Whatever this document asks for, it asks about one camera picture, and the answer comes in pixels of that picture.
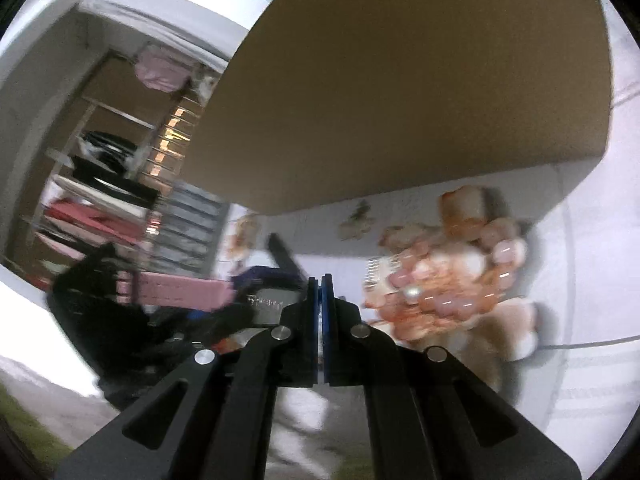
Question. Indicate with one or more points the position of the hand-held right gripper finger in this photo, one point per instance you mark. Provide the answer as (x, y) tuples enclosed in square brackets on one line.
[(315, 330), (327, 330)]

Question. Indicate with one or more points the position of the black smartwatch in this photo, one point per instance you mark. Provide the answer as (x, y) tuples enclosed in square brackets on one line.
[(282, 260)]

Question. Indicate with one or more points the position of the brown cardboard box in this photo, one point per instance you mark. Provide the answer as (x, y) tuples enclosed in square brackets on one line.
[(400, 85)]

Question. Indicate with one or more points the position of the open clothes shelf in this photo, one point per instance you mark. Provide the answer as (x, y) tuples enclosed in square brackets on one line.
[(90, 185)]

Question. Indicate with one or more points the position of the pink clothing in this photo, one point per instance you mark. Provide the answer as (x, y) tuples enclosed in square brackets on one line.
[(160, 67)]

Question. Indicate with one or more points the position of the floral tablecloth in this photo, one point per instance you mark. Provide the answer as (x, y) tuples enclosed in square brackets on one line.
[(590, 260)]

